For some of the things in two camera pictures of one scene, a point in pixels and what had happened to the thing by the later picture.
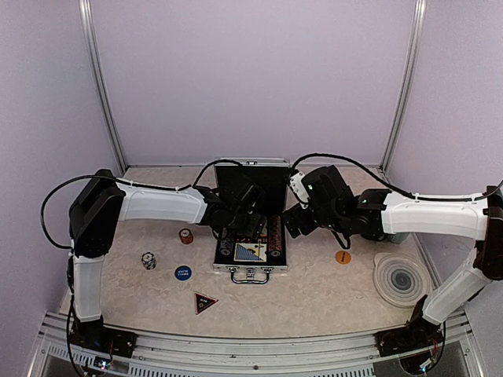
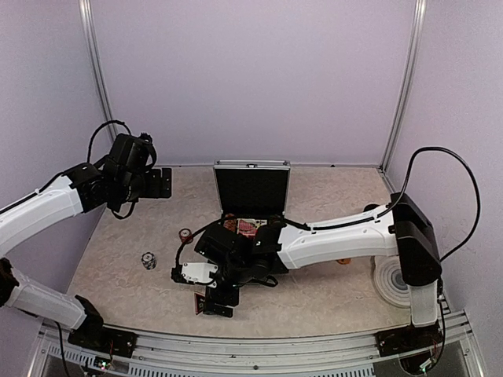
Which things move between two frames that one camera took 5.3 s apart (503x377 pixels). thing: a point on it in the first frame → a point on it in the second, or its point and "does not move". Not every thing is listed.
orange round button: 343,257 does not move
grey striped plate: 401,280 does not move
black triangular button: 203,302 does not move
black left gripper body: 251,230 → 130,189
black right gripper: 305,225 → 229,298
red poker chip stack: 185,236 does not move
